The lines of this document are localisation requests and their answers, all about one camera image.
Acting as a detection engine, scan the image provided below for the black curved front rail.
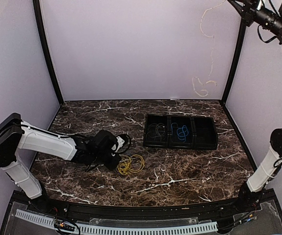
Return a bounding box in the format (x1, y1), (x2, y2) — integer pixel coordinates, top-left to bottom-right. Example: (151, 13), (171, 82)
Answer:
(22, 197), (261, 222)

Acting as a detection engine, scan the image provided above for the left black frame post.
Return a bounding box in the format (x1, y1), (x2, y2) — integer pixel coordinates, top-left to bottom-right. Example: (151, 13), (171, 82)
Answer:
(32, 0), (64, 106)

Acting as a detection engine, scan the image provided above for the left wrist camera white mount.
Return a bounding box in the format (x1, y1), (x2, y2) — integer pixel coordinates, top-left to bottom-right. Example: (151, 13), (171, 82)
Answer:
(111, 134), (131, 154)

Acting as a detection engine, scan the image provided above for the black frame post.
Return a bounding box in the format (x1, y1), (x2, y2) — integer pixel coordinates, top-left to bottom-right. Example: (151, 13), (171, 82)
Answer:
(220, 0), (251, 104)
(32, 0), (64, 106)

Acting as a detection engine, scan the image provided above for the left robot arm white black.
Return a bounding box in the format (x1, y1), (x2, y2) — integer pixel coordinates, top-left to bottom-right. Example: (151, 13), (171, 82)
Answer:
(0, 113), (128, 213)

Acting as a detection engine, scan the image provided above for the grey thin cable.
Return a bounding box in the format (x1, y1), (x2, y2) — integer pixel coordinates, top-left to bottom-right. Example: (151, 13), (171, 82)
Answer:
(147, 123), (167, 142)

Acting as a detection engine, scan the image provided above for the blue cable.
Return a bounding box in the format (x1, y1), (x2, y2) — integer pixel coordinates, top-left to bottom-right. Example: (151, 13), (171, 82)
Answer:
(170, 122), (190, 144)

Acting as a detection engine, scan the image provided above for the black three-compartment tray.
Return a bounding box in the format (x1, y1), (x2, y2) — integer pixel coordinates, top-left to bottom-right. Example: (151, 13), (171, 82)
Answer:
(143, 114), (218, 150)

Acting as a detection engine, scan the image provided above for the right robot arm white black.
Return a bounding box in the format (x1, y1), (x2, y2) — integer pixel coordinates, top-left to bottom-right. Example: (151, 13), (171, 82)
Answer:
(220, 0), (282, 212)

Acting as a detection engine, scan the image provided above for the right black frame post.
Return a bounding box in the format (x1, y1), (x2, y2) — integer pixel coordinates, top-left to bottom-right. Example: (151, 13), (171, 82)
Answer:
(220, 0), (251, 104)

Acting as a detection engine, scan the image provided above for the white slotted cable duct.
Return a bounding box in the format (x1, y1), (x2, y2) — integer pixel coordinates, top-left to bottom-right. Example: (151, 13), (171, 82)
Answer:
(15, 209), (218, 235)

